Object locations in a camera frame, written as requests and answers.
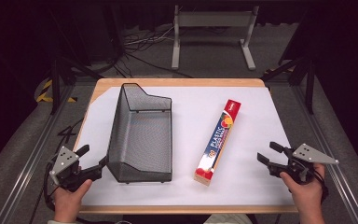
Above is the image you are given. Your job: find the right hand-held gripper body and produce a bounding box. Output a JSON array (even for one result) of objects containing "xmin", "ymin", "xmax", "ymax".
[{"xmin": 268, "ymin": 143, "xmax": 339, "ymax": 185}]

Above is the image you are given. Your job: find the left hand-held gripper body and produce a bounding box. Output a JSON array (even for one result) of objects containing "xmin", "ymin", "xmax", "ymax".
[{"xmin": 48, "ymin": 145, "xmax": 90, "ymax": 192}]

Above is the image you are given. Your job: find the long plastic wrap box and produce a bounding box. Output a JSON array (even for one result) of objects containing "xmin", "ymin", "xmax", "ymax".
[{"xmin": 193, "ymin": 98, "xmax": 242, "ymax": 187}]

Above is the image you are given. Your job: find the black wire mesh basket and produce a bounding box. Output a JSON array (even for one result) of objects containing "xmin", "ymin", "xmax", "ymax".
[{"xmin": 106, "ymin": 82, "xmax": 173, "ymax": 185}]

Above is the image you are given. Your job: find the person's left hand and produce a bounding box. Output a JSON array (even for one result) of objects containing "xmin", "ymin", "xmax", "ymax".
[{"xmin": 53, "ymin": 178, "xmax": 93, "ymax": 223}]

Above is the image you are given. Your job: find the person's right hand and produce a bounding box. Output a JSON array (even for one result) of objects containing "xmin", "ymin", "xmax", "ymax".
[{"xmin": 279, "ymin": 163, "xmax": 326, "ymax": 216}]

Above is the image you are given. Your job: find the white paper table sheet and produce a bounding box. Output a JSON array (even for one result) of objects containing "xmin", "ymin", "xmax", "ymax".
[{"xmin": 74, "ymin": 86, "xmax": 295, "ymax": 207}]

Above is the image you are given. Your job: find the black metal stand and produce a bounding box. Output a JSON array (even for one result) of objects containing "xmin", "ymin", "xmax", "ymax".
[
  {"xmin": 260, "ymin": 46, "xmax": 318, "ymax": 116},
  {"xmin": 48, "ymin": 6, "xmax": 125, "ymax": 116}
]

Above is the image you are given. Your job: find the yellow black hazard tape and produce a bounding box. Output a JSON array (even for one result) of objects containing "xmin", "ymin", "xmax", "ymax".
[{"xmin": 35, "ymin": 78, "xmax": 77, "ymax": 104}]

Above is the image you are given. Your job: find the person's white clothing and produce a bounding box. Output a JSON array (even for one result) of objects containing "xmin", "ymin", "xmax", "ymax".
[{"xmin": 203, "ymin": 214, "xmax": 254, "ymax": 224}]

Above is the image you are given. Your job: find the grey metal stand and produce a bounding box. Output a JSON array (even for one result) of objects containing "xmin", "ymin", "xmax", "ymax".
[{"xmin": 171, "ymin": 4, "xmax": 260, "ymax": 71}]

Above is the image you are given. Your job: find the aluminium floor rail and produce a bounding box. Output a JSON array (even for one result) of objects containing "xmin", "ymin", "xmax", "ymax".
[
  {"xmin": 0, "ymin": 84, "xmax": 76, "ymax": 224},
  {"xmin": 292, "ymin": 84, "xmax": 358, "ymax": 224}
]

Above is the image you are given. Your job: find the right hand-held gripper cable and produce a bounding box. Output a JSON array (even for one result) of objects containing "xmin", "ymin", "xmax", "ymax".
[{"xmin": 312, "ymin": 167, "xmax": 330, "ymax": 204}]

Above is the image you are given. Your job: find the hand-held gripper cable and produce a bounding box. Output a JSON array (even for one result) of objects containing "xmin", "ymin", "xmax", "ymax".
[
  {"xmin": 42, "ymin": 161, "xmax": 58, "ymax": 213},
  {"xmin": 312, "ymin": 167, "xmax": 330, "ymax": 204}
]

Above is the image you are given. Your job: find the left hand-held gripper cable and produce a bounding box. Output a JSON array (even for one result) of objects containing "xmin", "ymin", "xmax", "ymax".
[{"xmin": 42, "ymin": 161, "xmax": 58, "ymax": 213}]

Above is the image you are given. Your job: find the black floor cable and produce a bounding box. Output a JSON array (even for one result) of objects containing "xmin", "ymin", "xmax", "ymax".
[{"xmin": 117, "ymin": 50, "xmax": 194, "ymax": 78}]

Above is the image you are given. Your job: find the white floor cable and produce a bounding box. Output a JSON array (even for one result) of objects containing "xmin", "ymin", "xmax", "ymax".
[{"xmin": 124, "ymin": 26, "xmax": 176, "ymax": 47}]

